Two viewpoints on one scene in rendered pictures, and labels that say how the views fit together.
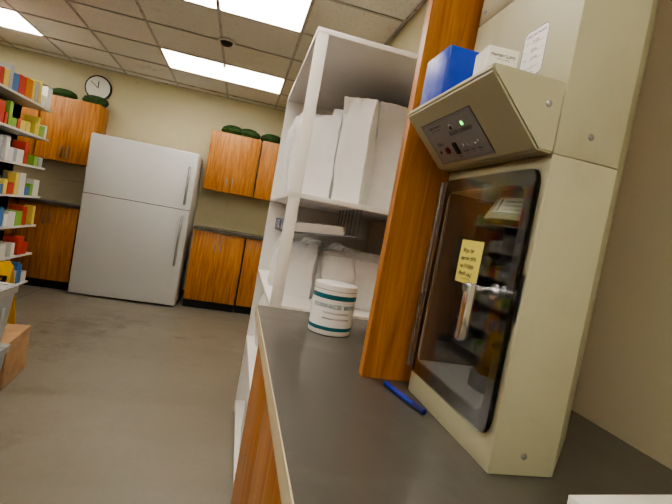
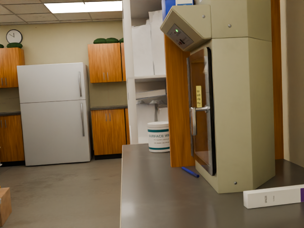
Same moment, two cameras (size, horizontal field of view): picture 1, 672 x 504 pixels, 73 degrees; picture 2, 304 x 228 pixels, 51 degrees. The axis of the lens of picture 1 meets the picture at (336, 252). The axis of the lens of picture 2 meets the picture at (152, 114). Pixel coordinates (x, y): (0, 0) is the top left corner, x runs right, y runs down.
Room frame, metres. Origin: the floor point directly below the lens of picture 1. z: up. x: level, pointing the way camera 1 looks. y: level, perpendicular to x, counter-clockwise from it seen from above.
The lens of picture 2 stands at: (-0.34, -0.22, 1.27)
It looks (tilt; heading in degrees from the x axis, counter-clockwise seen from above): 5 degrees down; 8
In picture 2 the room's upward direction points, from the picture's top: 3 degrees counter-clockwise
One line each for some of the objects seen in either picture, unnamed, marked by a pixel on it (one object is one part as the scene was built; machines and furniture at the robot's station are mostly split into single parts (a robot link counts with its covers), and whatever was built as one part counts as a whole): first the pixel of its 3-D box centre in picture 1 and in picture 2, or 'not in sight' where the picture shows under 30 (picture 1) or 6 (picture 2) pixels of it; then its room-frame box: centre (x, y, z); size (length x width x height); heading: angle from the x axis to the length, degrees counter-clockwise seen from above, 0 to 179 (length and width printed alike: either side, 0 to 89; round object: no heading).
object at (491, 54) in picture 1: (493, 72); (183, 3); (0.73, -0.20, 1.54); 0.05 x 0.05 x 0.06; 7
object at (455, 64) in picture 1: (458, 84); (177, 8); (0.86, -0.17, 1.56); 0.10 x 0.10 x 0.09; 13
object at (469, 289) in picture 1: (475, 311); (198, 120); (0.69, -0.23, 1.17); 0.05 x 0.03 x 0.10; 102
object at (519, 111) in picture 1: (467, 129); (182, 31); (0.79, -0.18, 1.46); 0.32 x 0.11 x 0.10; 13
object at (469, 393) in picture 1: (462, 287); (199, 109); (0.80, -0.23, 1.19); 0.30 x 0.01 x 0.40; 12
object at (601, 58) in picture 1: (542, 225); (235, 68); (0.83, -0.36, 1.33); 0.32 x 0.25 x 0.77; 13
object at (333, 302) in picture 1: (332, 307); (160, 136); (1.36, -0.02, 1.02); 0.13 x 0.13 x 0.15
